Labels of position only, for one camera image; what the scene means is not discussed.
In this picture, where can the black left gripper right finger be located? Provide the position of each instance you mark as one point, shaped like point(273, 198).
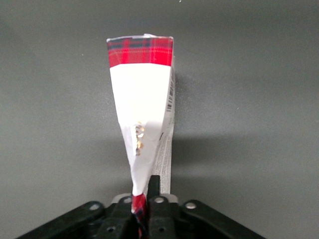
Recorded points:
point(162, 219)

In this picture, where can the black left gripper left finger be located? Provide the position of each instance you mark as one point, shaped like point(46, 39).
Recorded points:
point(119, 219)

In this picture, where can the red tartan cookie box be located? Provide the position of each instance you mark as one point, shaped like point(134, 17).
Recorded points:
point(139, 94)

